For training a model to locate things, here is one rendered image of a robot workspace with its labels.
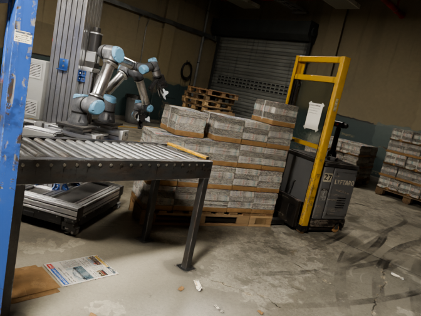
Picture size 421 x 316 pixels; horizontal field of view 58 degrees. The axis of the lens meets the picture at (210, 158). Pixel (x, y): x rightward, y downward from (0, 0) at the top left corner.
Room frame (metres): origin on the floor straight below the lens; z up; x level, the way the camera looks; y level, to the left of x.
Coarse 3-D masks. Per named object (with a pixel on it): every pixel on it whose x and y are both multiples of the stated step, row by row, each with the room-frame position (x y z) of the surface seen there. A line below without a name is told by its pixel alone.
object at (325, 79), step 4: (296, 76) 4.46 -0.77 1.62; (300, 76) 4.40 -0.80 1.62; (304, 76) 4.34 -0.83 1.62; (308, 76) 4.29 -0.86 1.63; (312, 76) 4.23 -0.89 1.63; (316, 76) 4.17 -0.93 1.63; (320, 76) 4.12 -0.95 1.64; (324, 76) 4.08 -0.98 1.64; (328, 76) 4.02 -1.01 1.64; (332, 76) 3.98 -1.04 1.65; (308, 80) 4.32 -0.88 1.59; (312, 80) 4.23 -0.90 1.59; (316, 80) 4.16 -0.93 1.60; (320, 80) 4.11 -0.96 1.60; (324, 80) 4.06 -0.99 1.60; (328, 80) 4.01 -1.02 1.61; (332, 80) 3.96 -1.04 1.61
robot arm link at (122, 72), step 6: (120, 66) 3.67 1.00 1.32; (120, 72) 3.61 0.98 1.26; (126, 72) 3.62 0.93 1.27; (114, 78) 3.57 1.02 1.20; (120, 78) 3.59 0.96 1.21; (126, 78) 3.65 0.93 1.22; (108, 84) 3.53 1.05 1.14; (114, 84) 3.54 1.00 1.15; (108, 90) 3.49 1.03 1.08; (114, 90) 3.55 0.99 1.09
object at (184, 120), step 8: (176, 112) 3.37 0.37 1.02; (184, 112) 3.33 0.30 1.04; (192, 112) 3.37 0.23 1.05; (200, 112) 3.47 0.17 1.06; (176, 120) 3.32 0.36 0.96; (184, 120) 3.35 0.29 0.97; (192, 120) 3.39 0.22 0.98; (200, 120) 3.42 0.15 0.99; (176, 128) 3.32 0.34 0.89; (184, 128) 3.35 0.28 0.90; (192, 128) 3.39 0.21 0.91; (200, 128) 3.43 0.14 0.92
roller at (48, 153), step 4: (24, 140) 2.09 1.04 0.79; (28, 140) 2.08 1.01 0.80; (32, 140) 2.08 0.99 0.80; (28, 144) 2.05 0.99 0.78; (32, 144) 2.03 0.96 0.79; (36, 144) 2.02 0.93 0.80; (36, 148) 1.98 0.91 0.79; (40, 148) 1.97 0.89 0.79; (44, 148) 1.96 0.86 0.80; (44, 152) 1.91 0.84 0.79; (48, 152) 1.90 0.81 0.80; (52, 152) 1.90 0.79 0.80; (48, 156) 1.88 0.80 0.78; (52, 156) 1.86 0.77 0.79; (56, 156) 1.85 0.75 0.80
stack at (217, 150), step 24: (192, 144) 3.40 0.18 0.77; (216, 144) 3.51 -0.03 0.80; (240, 144) 3.66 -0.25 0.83; (216, 168) 3.53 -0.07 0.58; (240, 168) 3.66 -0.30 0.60; (144, 192) 3.22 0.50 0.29; (168, 192) 3.33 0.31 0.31; (192, 192) 3.44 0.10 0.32; (216, 192) 3.56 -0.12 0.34; (240, 192) 3.69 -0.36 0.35; (144, 216) 3.23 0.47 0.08; (168, 216) 3.51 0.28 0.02; (216, 216) 3.58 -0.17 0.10; (240, 216) 3.71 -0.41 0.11
